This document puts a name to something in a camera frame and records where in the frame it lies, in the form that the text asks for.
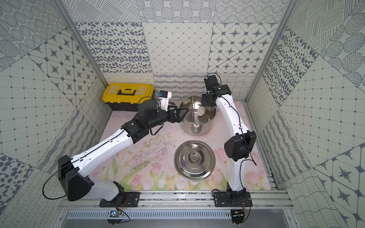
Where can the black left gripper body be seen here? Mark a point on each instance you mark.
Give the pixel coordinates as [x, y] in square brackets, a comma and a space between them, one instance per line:
[173, 115]

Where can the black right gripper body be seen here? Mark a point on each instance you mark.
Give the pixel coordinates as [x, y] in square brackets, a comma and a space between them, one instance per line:
[206, 102]

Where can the cream spoon with grey handle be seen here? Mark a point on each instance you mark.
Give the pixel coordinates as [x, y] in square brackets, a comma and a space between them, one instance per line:
[201, 111]

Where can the stainless steel pot lid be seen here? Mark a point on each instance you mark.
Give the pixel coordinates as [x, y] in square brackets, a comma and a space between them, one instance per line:
[194, 160]

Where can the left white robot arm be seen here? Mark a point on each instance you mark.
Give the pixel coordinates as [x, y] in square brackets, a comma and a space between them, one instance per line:
[74, 172]

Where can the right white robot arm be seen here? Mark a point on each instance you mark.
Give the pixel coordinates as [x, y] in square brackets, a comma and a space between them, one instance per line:
[241, 139]

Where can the yellow black toolbox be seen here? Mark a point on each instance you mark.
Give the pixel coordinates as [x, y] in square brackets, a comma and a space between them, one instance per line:
[126, 96]

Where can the white perforated vent strip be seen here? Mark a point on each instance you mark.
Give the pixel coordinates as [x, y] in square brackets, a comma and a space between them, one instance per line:
[151, 214]

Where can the green circuit board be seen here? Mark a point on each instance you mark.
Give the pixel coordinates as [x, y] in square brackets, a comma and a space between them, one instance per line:
[115, 214]

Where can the right small circuit board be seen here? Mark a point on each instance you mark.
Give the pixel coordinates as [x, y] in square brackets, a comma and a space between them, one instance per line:
[238, 217]

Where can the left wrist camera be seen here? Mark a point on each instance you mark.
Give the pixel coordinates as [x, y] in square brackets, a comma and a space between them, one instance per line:
[164, 97]

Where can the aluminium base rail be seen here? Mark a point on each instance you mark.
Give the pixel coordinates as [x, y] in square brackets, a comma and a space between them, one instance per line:
[173, 200]

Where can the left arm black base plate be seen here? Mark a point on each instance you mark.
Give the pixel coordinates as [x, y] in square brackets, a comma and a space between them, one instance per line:
[126, 199]

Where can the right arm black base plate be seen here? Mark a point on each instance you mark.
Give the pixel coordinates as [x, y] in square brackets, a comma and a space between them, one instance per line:
[232, 199]

